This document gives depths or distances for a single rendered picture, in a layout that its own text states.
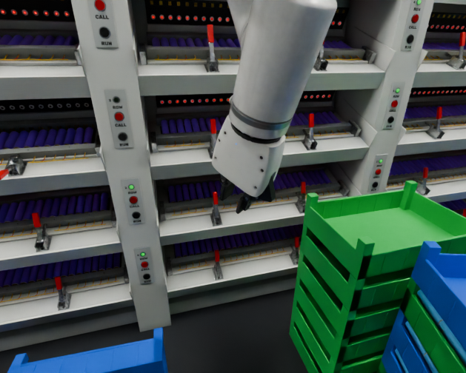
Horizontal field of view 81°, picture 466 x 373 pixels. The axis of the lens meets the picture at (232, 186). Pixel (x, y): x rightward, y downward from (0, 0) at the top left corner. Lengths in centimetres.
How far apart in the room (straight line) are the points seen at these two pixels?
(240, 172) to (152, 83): 31
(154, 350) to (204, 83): 59
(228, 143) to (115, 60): 32
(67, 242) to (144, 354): 33
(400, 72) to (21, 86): 86
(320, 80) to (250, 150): 41
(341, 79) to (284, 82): 47
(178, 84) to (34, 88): 27
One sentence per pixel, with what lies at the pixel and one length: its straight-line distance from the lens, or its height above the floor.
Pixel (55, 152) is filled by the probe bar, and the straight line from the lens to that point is 74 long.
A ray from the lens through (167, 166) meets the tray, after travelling 67.
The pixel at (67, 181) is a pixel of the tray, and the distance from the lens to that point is 72.
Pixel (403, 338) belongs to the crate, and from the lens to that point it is 68.
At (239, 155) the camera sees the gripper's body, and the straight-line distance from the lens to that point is 40.
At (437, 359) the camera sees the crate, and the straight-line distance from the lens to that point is 60.
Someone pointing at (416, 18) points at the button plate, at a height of 85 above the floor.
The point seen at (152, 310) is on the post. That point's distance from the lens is 93.
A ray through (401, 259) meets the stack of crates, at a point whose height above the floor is 43.
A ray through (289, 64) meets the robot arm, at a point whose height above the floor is 76.
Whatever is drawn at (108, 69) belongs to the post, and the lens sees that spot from 64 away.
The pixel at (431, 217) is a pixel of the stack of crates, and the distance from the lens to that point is 82.
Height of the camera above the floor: 76
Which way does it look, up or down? 25 degrees down
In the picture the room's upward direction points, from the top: straight up
